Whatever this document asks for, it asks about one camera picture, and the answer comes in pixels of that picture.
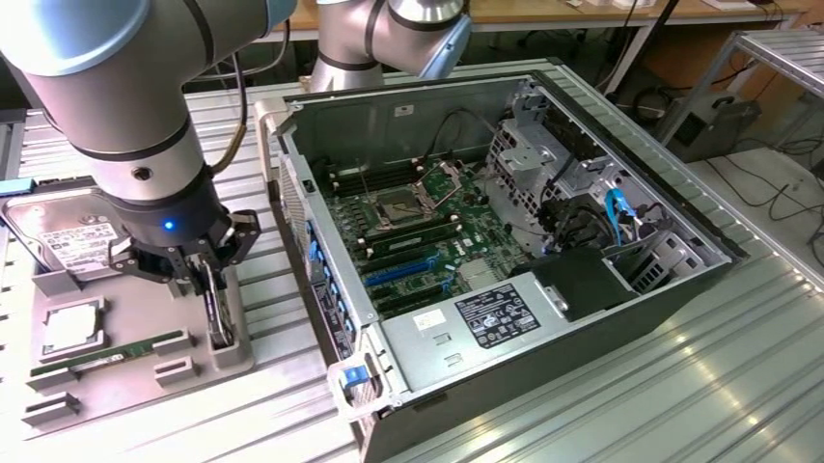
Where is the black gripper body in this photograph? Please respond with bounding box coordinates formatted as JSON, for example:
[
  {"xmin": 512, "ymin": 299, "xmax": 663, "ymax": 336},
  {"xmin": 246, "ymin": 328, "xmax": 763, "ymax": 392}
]
[{"xmin": 105, "ymin": 166, "xmax": 233, "ymax": 253}]

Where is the blue expansion slot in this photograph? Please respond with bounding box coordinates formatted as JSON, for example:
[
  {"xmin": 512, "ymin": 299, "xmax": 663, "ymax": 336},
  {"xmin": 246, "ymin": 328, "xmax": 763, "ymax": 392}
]
[{"xmin": 361, "ymin": 257, "xmax": 433, "ymax": 286}]

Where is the black box on floor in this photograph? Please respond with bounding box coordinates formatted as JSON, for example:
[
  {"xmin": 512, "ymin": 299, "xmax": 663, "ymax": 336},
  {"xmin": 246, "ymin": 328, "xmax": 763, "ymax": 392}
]
[{"xmin": 666, "ymin": 95, "xmax": 762, "ymax": 164}]

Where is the green motherboard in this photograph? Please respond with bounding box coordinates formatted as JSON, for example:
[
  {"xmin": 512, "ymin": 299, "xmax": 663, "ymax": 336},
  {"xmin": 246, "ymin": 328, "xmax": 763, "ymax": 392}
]
[{"xmin": 319, "ymin": 157, "xmax": 536, "ymax": 320}]

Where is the black wire in case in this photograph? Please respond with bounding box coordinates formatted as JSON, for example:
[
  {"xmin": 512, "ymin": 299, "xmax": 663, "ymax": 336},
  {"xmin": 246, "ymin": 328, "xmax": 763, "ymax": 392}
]
[{"xmin": 428, "ymin": 109, "xmax": 500, "ymax": 161}]

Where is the metal disk bay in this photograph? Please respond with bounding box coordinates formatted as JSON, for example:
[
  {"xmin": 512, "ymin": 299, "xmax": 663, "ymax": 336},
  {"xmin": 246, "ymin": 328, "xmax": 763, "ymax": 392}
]
[{"xmin": 485, "ymin": 117, "xmax": 562, "ymax": 195}]

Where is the metal socket cover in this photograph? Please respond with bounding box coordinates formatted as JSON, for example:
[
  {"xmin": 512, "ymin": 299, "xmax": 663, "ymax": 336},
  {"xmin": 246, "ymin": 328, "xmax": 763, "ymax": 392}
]
[{"xmin": 411, "ymin": 160, "xmax": 465, "ymax": 204}]

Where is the green RAM stick on rack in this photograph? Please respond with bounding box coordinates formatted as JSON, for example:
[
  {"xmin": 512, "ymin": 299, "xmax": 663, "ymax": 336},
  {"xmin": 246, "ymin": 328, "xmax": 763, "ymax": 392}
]
[{"xmin": 29, "ymin": 339, "xmax": 162, "ymax": 378}]

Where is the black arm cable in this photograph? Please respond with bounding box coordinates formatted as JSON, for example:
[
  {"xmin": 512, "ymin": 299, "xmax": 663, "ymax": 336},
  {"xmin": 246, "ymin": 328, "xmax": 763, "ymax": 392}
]
[{"xmin": 209, "ymin": 51, "xmax": 250, "ymax": 174}]

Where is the metal slat table frame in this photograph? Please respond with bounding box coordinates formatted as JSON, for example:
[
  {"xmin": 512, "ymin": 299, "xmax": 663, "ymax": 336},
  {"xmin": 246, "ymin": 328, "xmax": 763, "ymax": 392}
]
[{"xmin": 660, "ymin": 30, "xmax": 824, "ymax": 147}]

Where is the grey parts rack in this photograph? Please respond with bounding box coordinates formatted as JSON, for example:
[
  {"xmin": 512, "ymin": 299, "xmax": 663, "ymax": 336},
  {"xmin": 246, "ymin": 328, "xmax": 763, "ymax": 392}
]
[{"xmin": 0, "ymin": 192, "xmax": 257, "ymax": 441}]

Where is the silver chipset heat sink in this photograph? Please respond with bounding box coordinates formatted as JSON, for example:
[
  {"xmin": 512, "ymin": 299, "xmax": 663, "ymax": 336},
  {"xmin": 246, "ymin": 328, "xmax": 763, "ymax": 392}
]
[{"xmin": 457, "ymin": 261, "xmax": 511, "ymax": 286}]

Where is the open black PC case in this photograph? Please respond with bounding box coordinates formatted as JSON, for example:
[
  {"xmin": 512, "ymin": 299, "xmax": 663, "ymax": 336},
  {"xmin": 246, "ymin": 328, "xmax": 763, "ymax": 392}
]
[{"xmin": 252, "ymin": 56, "xmax": 751, "ymax": 463}]

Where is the CPU socket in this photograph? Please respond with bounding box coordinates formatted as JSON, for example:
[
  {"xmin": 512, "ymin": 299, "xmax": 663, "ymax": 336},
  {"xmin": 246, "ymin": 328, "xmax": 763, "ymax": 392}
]
[{"xmin": 375, "ymin": 189, "xmax": 431, "ymax": 229}]

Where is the silver hard disk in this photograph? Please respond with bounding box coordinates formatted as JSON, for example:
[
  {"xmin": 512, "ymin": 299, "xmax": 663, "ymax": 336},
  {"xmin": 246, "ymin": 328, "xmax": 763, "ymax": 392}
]
[{"xmin": 0, "ymin": 188, "xmax": 125, "ymax": 285}]

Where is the blue disk wire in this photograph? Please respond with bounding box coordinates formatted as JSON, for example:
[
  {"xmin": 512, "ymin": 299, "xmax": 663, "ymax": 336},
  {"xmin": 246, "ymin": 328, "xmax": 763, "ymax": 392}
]
[{"xmin": 602, "ymin": 186, "xmax": 630, "ymax": 248}]

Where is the grey power supply unit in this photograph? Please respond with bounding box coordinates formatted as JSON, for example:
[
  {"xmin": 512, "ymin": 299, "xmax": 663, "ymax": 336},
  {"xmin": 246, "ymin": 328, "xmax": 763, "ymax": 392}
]
[{"xmin": 376, "ymin": 271, "xmax": 571, "ymax": 393}]

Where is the wooden desk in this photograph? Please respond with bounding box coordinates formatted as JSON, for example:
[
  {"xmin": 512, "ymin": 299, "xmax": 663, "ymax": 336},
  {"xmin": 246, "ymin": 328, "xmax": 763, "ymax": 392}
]
[{"xmin": 256, "ymin": 0, "xmax": 806, "ymax": 44}]

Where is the silver CPU chip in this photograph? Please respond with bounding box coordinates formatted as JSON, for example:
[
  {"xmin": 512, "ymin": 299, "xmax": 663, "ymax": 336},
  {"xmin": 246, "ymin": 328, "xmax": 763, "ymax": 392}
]
[{"xmin": 38, "ymin": 304, "xmax": 106, "ymax": 359}]

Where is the black installed RAM stick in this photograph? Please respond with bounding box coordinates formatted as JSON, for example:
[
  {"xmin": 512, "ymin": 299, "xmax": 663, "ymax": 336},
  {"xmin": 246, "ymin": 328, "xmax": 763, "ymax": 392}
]
[{"xmin": 363, "ymin": 222, "xmax": 452, "ymax": 256}]

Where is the black graphics card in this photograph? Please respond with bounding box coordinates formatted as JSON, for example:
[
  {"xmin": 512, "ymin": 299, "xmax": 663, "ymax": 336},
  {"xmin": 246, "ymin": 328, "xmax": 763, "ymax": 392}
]
[{"xmin": 200, "ymin": 255, "xmax": 236, "ymax": 349}]

